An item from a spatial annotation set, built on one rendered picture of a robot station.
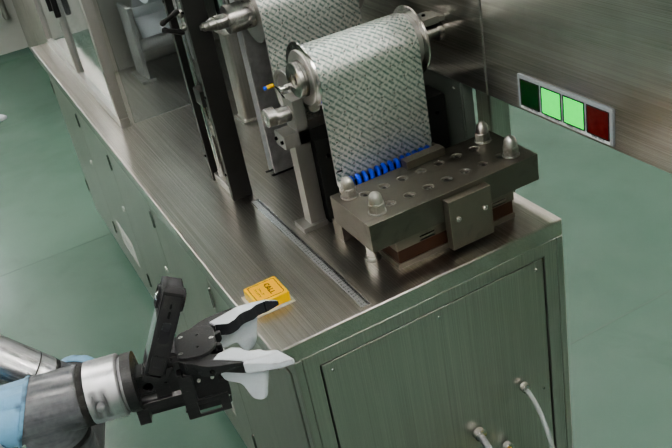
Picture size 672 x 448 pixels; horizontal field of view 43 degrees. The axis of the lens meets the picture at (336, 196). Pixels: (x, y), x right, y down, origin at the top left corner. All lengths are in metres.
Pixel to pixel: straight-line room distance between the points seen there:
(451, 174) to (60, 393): 0.96
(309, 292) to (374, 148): 0.34
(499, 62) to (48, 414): 1.08
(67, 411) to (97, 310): 2.51
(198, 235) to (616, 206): 2.05
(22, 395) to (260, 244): 0.91
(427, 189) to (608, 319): 1.41
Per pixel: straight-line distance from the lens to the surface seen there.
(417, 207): 1.63
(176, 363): 1.02
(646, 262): 3.25
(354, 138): 1.74
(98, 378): 1.04
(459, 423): 1.91
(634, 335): 2.92
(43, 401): 1.05
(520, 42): 1.64
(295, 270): 1.75
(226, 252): 1.87
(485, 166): 1.74
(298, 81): 1.69
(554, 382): 2.03
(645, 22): 1.39
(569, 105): 1.57
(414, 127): 1.81
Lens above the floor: 1.85
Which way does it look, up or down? 29 degrees down
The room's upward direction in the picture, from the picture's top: 11 degrees counter-clockwise
